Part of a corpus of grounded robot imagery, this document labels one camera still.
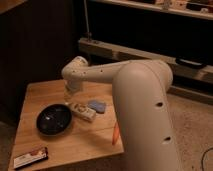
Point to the wooden table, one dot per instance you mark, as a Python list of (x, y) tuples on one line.
[(81, 141)]

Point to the blue sponge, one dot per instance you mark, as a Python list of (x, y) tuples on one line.
[(98, 106)]

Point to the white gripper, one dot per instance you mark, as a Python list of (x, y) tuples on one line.
[(70, 91)]

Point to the long grey case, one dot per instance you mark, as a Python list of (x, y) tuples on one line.
[(120, 53)]

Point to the chocolate bar packet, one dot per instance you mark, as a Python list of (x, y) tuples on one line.
[(30, 157)]

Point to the metal pole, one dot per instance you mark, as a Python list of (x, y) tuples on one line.
[(88, 33)]

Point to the upper shelf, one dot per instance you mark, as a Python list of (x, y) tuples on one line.
[(165, 8)]

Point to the orange toy carrot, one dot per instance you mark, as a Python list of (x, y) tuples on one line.
[(116, 134)]

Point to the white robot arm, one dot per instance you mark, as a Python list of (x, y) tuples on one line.
[(139, 91)]

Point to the black bowl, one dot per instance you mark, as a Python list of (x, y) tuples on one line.
[(53, 119)]

